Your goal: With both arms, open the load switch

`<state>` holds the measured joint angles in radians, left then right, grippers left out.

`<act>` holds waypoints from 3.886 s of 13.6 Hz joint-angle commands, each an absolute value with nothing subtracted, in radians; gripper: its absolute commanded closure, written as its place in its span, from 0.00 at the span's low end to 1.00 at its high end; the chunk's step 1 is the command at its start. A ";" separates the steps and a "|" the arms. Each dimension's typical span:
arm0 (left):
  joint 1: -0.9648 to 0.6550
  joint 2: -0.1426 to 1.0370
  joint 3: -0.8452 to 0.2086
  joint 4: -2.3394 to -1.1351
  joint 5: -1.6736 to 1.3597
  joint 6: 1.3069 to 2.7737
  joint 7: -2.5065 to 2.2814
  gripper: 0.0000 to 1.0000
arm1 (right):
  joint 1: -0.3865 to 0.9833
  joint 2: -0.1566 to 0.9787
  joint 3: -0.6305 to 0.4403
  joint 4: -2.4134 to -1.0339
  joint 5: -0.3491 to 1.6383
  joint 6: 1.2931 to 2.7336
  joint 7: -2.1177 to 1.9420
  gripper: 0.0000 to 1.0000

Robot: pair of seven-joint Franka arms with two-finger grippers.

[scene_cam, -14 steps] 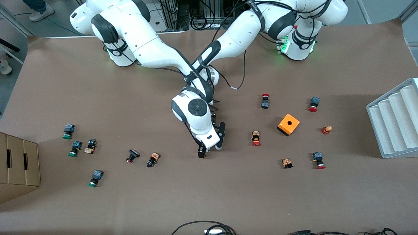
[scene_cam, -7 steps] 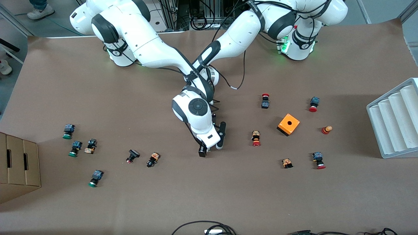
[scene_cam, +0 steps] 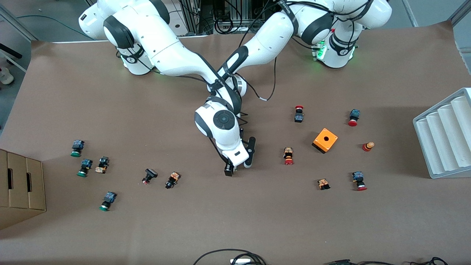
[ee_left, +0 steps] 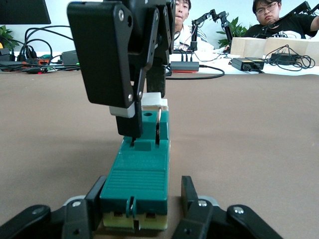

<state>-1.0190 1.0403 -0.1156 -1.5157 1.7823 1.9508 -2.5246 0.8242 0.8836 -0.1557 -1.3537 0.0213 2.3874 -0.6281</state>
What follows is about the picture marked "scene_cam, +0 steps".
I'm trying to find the black square push button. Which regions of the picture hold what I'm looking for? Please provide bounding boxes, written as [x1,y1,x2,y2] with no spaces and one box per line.
[142,168,158,185]

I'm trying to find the green push button blue body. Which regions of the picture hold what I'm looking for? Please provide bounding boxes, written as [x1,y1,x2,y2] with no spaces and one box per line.
[71,139,85,158]
[99,191,117,212]
[77,159,93,177]

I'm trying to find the orange black contact block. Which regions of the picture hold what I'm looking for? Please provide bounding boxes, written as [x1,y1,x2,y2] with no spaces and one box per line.
[95,156,110,174]

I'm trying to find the black equipment rack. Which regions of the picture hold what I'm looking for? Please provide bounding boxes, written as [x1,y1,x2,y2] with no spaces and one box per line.
[214,0,265,22]

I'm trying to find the white platform board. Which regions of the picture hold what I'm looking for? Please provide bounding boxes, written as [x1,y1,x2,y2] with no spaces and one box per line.
[167,0,210,38]

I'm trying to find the cardboard box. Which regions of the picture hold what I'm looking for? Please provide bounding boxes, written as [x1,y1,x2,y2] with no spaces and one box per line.
[0,149,47,230]

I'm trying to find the grey ribbed tray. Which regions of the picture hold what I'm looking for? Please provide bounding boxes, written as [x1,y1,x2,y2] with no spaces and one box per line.
[412,88,471,179]

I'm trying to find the black metal bar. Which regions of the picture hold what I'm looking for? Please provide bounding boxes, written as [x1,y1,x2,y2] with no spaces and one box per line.
[0,43,22,59]

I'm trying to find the black orange selector switch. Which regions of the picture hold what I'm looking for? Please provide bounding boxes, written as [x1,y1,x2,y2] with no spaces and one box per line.
[165,172,181,190]

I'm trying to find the black looped cable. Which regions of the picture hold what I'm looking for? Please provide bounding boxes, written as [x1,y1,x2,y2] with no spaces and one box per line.
[193,249,267,265]

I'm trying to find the orange button enclosure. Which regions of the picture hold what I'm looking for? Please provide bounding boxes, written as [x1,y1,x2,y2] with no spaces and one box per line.
[312,128,339,154]

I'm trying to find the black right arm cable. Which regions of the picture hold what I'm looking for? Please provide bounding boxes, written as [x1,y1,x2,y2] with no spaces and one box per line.
[118,37,208,89]

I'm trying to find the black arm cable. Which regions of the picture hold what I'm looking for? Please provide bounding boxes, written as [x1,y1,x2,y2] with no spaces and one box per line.
[245,55,277,102]
[118,37,208,89]

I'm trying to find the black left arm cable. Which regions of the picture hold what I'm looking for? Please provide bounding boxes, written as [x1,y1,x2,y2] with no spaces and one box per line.
[245,55,277,102]

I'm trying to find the aluminium frame post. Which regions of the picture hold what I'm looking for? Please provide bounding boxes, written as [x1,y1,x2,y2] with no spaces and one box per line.
[180,0,215,35]

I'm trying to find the black cable bundle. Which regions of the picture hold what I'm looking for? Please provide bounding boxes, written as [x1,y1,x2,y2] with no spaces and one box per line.
[350,257,449,265]

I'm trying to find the grey metal frame bar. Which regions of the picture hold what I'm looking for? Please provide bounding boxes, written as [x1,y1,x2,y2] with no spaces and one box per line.
[0,6,37,42]
[450,0,471,25]

